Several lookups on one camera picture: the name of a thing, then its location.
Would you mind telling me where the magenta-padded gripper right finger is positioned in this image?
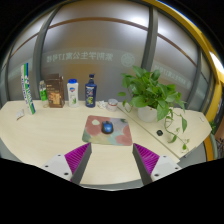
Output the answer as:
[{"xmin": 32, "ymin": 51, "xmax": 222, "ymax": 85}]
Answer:
[{"xmin": 132, "ymin": 143, "xmax": 182, "ymax": 186}]

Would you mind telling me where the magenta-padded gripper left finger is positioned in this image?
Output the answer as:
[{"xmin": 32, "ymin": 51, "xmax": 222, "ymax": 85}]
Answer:
[{"xmin": 41, "ymin": 142, "xmax": 93, "ymax": 186}]

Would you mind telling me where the blue and black computer mouse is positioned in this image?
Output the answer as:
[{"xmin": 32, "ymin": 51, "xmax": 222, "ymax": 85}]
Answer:
[{"xmin": 101, "ymin": 120, "xmax": 115, "ymax": 135}]

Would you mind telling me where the floral print mouse pad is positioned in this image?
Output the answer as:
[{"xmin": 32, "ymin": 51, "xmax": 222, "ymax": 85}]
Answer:
[{"xmin": 81, "ymin": 115, "xmax": 134, "ymax": 147}]

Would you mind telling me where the small white crumpled packet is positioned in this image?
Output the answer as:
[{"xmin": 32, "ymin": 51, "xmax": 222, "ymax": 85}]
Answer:
[{"xmin": 97, "ymin": 100, "xmax": 108, "ymax": 110}]

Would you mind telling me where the white blue-capped bottle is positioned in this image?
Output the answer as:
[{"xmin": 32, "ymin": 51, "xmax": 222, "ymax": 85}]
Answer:
[{"xmin": 66, "ymin": 78, "xmax": 80, "ymax": 108}]

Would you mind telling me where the small white patterned jar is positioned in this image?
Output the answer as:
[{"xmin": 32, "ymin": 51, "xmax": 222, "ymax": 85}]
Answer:
[{"xmin": 106, "ymin": 98, "xmax": 119, "ymax": 112}]

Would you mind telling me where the green potted plant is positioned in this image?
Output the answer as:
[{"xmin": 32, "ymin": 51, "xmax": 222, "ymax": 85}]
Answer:
[{"xmin": 117, "ymin": 65, "xmax": 189, "ymax": 151}]

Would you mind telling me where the dark blue pump bottle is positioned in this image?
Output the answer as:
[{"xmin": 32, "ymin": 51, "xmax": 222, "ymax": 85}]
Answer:
[{"xmin": 84, "ymin": 73, "xmax": 98, "ymax": 109}]

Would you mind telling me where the brown carton box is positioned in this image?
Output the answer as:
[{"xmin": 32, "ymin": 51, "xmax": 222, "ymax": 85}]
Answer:
[{"xmin": 44, "ymin": 73, "xmax": 66, "ymax": 109}]

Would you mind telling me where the clear green-labelled drink bottle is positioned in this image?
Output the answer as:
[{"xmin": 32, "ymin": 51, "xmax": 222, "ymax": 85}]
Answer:
[{"xmin": 39, "ymin": 79, "xmax": 50, "ymax": 109}]

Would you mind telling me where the white and green shuttlecock tube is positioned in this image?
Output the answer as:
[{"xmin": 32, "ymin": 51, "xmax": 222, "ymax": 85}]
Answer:
[{"xmin": 20, "ymin": 62, "xmax": 37, "ymax": 116}]

